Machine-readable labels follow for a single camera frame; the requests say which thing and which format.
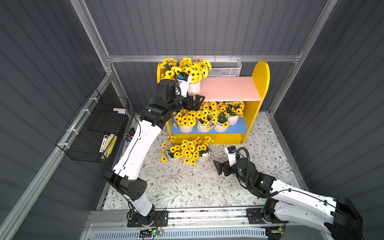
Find yellow wooden shelf unit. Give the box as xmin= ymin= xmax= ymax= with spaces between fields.
xmin=167 ymin=61 xmax=270 ymax=145

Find white marker in basket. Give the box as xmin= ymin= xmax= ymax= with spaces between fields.
xmin=99 ymin=135 xmax=108 ymax=153

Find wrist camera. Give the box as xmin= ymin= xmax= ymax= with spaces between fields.
xmin=225 ymin=146 xmax=237 ymax=167
xmin=176 ymin=72 xmax=192 ymax=98

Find black wire wall basket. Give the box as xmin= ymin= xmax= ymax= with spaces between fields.
xmin=57 ymin=90 xmax=130 ymax=163

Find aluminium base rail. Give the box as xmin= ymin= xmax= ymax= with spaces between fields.
xmin=83 ymin=202 xmax=327 ymax=235

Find white wire wall basket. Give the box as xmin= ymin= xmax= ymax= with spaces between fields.
xmin=208 ymin=59 xmax=242 ymax=78

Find pink metal marker bucket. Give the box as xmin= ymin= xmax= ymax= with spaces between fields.
xmin=124 ymin=127 xmax=136 ymax=144

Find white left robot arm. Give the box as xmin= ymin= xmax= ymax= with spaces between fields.
xmin=104 ymin=80 xmax=205 ymax=219

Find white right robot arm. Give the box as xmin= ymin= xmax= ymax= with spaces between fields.
xmin=214 ymin=156 xmax=364 ymax=240

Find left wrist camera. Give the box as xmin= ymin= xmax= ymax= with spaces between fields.
xmin=176 ymin=72 xmax=192 ymax=98

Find pink and blue sticky notes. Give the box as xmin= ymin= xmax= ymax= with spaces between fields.
xmin=113 ymin=108 xmax=127 ymax=115

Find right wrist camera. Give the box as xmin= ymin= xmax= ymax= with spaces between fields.
xmin=225 ymin=146 xmax=237 ymax=167

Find sunflower pot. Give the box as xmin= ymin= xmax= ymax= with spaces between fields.
xmin=179 ymin=57 xmax=212 ymax=96
xmin=161 ymin=136 xmax=183 ymax=163
xmin=196 ymin=136 xmax=214 ymax=163
xmin=212 ymin=103 xmax=229 ymax=133
xmin=173 ymin=110 xmax=197 ymax=134
xmin=158 ymin=58 xmax=181 ymax=81
xmin=225 ymin=102 xmax=245 ymax=126
xmin=196 ymin=103 xmax=212 ymax=133
xmin=181 ymin=140 xmax=199 ymax=165

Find yellow book in basket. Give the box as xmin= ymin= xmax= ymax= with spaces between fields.
xmin=101 ymin=134 xmax=117 ymax=159

